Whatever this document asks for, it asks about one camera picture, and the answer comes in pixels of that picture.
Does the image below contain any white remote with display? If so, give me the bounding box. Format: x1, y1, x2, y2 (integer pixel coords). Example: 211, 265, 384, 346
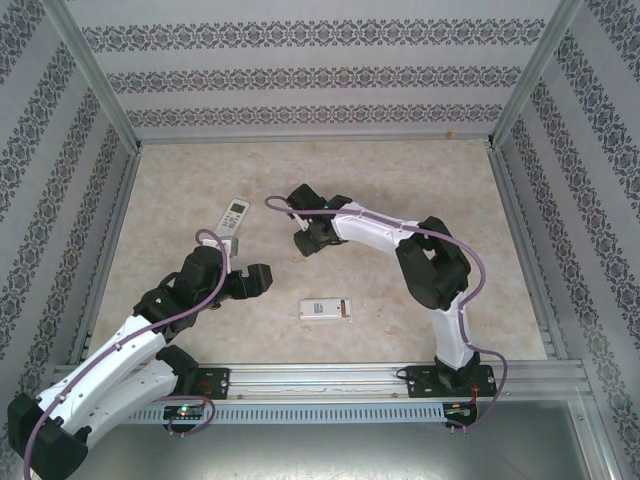
214, 198, 250, 241

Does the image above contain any white remote with label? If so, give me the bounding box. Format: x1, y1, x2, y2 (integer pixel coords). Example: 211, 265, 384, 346
297, 297, 353, 321

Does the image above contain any grey metal sheet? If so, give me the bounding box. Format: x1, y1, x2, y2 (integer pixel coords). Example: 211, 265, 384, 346
74, 422, 609, 480

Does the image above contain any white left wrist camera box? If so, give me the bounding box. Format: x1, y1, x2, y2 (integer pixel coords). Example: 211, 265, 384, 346
202, 234, 233, 256

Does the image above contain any aluminium side rail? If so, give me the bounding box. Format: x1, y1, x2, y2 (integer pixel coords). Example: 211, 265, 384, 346
68, 148, 143, 366
485, 143, 557, 360

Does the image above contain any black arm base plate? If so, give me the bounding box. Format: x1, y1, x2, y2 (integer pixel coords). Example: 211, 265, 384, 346
192, 366, 231, 401
405, 363, 502, 400

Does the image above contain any aluminium frame rail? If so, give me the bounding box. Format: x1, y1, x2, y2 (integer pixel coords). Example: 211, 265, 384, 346
48, 363, 587, 402

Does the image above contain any slotted grey cable duct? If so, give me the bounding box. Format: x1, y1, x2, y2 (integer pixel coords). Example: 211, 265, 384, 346
127, 403, 447, 424

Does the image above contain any aluminium frame post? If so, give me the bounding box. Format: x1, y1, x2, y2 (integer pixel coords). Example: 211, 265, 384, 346
491, 0, 585, 150
48, 0, 145, 153

